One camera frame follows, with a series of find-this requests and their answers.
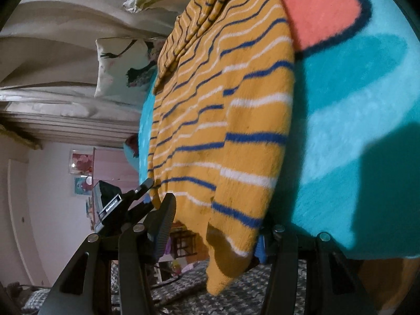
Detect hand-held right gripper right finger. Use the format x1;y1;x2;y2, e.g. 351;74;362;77
255;224;378;315

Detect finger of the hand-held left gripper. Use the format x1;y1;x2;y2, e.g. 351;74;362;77
123;178;155;211
126;201;155;228

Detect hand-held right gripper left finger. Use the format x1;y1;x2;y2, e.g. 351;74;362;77
39;193;177;315

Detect yellow striped knit sweater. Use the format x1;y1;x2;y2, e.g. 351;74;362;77
147;0;295;296

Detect grey woven rug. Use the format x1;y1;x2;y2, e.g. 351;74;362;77
22;259;307;315

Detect turquoise printed fleece blanket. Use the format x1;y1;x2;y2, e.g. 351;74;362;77
123;0;420;260

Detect white bed sheet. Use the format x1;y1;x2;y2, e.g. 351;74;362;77
0;0;179;123

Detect teal wall picture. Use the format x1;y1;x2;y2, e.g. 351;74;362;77
73;176;94;198

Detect pink wall picture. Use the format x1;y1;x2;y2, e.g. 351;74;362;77
68;150;96;175

